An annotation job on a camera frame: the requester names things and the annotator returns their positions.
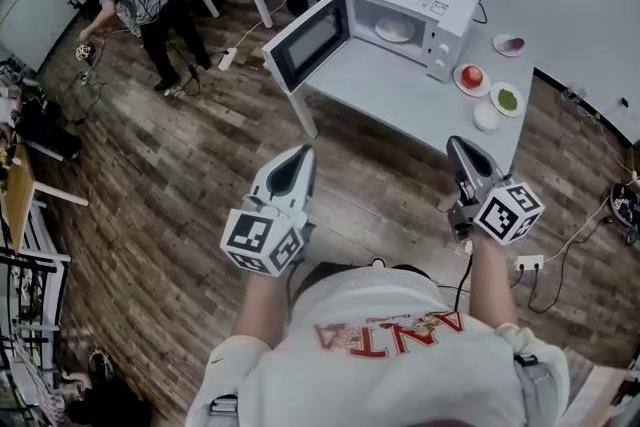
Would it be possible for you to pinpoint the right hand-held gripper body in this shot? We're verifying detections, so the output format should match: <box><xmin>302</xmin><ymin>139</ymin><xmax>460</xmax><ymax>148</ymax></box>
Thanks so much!
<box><xmin>447</xmin><ymin>173</ymin><xmax>546</xmax><ymax>246</ymax></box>

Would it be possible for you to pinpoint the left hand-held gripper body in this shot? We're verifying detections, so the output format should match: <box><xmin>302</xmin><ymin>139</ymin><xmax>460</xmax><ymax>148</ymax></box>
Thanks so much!
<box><xmin>219</xmin><ymin>194</ymin><xmax>309</xmax><ymax>277</ymax></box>

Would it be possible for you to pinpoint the white plate with food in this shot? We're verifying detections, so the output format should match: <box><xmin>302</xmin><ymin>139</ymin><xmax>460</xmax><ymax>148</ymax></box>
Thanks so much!
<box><xmin>374</xmin><ymin>12</ymin><xmax>416</xmax><ymax>44</ymax></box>

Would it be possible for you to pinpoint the person's left forearm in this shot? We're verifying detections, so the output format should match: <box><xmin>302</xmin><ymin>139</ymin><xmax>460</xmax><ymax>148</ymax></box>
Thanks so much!
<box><xmin>230</xmin><ymin>272</ymin><xmax>296</xmax><ymax>346</ymax></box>

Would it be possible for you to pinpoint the person's right forearm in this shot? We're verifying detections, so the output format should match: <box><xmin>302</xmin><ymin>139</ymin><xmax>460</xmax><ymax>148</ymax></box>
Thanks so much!
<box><xmin>467</xmin><ymin>232</ymin><xmax>519</xmax><ymax>329</ymax></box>

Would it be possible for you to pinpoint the small white bowl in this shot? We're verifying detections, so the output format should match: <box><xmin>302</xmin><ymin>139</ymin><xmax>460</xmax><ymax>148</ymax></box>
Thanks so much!
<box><xmin>472</xmin><ymin>102</ymin><xmax>503</xmax><ymax>133</ymax></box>

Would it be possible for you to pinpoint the short white power strip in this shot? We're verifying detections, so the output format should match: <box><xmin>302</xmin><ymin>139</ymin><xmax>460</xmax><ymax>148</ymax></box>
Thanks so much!
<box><xmin>514</xmin><ymin>254</ymin><xmax>545</xmax><ymax>272</ymax></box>

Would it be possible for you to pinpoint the white pea plate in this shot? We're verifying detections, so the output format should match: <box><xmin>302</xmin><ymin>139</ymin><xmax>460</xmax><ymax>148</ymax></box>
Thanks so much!
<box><xmin>489</xmin><ymin>81</ymin><xmax>525</xmax><ymax>117</ymax></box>

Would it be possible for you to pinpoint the white tomato plate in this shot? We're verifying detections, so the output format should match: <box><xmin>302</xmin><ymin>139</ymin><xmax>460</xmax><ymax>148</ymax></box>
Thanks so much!
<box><xmin>453</xmin><ymin>63</ymin><xmax>492</xmax><ymax>97</ymax></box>

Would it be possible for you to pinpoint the red tomato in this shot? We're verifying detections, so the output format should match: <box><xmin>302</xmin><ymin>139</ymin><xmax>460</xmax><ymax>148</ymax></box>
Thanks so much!
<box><xmin>460</xmin><ymin>65</ymin><xmax>485</xmax><ymax>89</ymax></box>

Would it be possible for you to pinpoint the black round floor device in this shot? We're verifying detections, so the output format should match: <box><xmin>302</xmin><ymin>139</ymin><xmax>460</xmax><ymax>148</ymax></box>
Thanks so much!
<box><xmin>610</xmin><ymin>182</ymin><xmax>640</xmax><ymax>229</ymax></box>

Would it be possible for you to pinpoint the white onion plate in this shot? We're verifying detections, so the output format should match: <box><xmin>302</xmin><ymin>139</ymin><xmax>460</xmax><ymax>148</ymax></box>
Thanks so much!
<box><xmin>492</xmin><ymin>33</ymin><xmax>527</xmax><ymax>59</ymax></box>

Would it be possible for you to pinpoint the person's white printed t-shirt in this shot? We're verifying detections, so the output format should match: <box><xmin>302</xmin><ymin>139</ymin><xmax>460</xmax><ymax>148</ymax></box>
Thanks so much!
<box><xmin>184</xmin><ymin>264</ymin><xmax>571</xmax><ymax>427</ymax></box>

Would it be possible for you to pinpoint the white metal shelf rack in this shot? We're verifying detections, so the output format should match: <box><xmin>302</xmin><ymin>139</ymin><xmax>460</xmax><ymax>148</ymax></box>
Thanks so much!
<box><xmin>0</xmin><ymin>199</ymin><xmax>71</xmax><ymax>416</ymax></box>

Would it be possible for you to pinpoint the black bag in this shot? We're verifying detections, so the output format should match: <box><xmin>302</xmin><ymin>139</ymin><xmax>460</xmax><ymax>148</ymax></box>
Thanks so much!
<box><xmin>14</xmin><ymin>102</ymin><xmax>84</xmax><ymax>161</ymax></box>

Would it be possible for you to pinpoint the wooden side desk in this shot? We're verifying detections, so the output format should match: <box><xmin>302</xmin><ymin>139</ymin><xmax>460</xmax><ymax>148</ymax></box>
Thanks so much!
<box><xmin>0</xmin><ymin>139</ymin><xmax>91</xmax><ymax>254</ymax></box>

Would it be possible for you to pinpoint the gray right shoulder strap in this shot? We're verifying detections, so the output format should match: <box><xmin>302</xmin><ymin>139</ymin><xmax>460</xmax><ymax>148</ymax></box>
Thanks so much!
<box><xmin>512</xmin><ymin>352</ymin><xmax>559</xmax><ymax>427</ymax></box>

